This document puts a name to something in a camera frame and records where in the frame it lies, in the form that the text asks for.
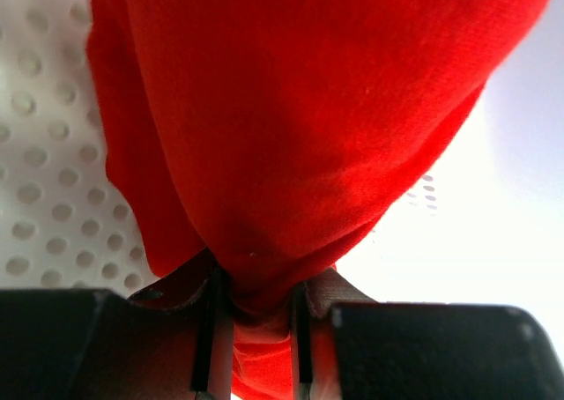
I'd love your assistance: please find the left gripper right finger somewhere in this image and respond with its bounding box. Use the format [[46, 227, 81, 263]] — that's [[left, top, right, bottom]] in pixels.
[[290, 268, 374, 399]]

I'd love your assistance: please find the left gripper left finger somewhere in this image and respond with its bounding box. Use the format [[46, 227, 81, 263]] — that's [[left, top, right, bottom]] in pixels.
[[70, 252, 234, 399]]

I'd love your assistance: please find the bright red t-shirt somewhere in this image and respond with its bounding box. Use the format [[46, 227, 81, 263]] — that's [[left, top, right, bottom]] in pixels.
[[86, 0, 548, 399]]

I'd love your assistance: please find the white perforated plastic basket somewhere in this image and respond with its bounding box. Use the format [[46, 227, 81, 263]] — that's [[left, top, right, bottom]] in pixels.
[[0, 0, 442, 293]]

